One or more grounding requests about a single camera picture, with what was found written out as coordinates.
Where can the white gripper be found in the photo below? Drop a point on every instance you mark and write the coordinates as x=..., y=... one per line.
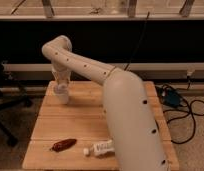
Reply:
x=61, y=91

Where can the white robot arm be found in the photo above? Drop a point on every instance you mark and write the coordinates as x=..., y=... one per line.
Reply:
x=131, y=122

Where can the wooden table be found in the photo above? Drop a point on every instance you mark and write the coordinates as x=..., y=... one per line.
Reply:
x=81, y=119

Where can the white tube bottle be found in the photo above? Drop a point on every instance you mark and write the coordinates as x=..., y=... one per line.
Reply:
x=100, y=148

